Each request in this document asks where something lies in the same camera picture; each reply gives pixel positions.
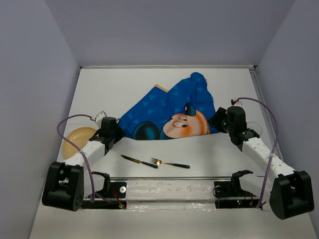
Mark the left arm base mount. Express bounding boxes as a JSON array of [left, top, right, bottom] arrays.
[[81, 171, 127, 210]]

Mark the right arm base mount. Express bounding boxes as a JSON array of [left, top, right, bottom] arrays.
[[212, 170, 259, 209]]

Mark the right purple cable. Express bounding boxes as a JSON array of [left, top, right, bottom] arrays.
[[236, 97, 279, 210]]

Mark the gold fork green handle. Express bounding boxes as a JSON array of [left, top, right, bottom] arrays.
[[151, 158, 190, 169]]

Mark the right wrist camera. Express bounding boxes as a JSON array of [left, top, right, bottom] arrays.
[[231, 99, 242, 106]]

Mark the purple cable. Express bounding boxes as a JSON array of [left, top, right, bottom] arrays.
[[236, 97, 279, 210], [56, 114, 123, 207]]

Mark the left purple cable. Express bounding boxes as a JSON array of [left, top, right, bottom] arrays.
[[56, 114, 123, 207]]

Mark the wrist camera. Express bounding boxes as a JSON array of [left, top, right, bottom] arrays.
[[95, 111, 107, 124], [231, 99, 242, 106]]

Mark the clear drinking glass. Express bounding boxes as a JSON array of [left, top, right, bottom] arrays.
[[247, 121, 263, 136]]

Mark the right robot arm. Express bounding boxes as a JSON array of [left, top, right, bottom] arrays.
[[208, 106, 315, 220]]

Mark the yellow plate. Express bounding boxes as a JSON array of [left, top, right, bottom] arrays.
[[62, 127, 96, 159]]

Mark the blue cartoon placemat cloth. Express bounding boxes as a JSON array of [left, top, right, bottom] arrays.
[[119, 72, 218, 140]]

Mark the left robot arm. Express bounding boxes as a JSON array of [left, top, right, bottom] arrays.
[[42, 117, 125, 212]]

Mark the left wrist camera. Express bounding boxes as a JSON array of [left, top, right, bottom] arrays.
[[95, 111, 107, 124]]

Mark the gold knife green handle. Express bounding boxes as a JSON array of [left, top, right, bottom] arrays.
[[121, 154, 158, 169]]

